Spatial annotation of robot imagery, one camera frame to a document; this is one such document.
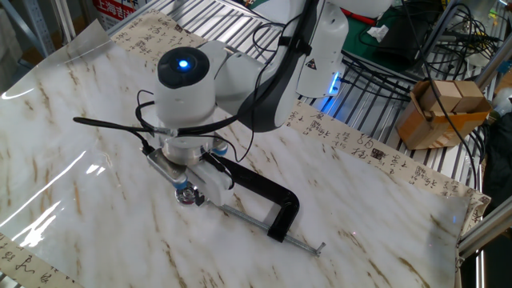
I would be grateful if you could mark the beige calligraphy print paper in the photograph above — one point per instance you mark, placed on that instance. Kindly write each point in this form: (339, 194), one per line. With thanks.
(360, 144)

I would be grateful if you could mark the grey steel shelf upright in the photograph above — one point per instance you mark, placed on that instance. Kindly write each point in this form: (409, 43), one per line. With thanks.
(38, 28)

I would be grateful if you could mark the white crumpled paper scrap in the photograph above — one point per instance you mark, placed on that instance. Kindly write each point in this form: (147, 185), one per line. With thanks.
(378, 33)

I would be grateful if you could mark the black C-clamp with steel screw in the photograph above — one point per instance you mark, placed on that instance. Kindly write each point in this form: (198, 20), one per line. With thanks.
(286, 208)

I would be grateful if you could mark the green mat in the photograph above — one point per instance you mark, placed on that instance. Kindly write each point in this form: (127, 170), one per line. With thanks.
(356, 48)

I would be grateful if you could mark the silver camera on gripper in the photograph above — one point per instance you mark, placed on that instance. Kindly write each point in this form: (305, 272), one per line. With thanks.
(166, 166)

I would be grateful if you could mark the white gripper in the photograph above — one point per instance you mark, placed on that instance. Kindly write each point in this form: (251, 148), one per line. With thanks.
(214, 182)

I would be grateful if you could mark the open brown cardboard box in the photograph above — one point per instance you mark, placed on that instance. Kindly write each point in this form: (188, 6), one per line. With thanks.
(416, 128)

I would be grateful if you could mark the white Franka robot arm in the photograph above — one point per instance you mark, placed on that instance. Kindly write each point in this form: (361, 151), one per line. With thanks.
(188, 104)

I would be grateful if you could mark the red and white sign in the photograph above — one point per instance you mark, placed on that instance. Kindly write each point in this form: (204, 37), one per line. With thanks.
(112, 10)

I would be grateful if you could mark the small brown cardboard box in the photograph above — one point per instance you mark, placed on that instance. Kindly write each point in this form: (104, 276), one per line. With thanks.
(450, 92)
(472, 94)

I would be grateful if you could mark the aluminium frame profile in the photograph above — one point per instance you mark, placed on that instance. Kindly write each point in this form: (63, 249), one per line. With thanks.
(484, 232)
(494, 64)

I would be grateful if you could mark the black device on green mat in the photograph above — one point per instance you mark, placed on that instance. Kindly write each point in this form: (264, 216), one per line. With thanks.
(400, 44)

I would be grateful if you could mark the silver metal jar lid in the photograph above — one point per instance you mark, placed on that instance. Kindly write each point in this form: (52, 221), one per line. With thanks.
(187, 196)

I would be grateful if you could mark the marble pattern plastic sheet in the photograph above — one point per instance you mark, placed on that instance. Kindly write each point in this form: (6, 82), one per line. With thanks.
(360, 248)

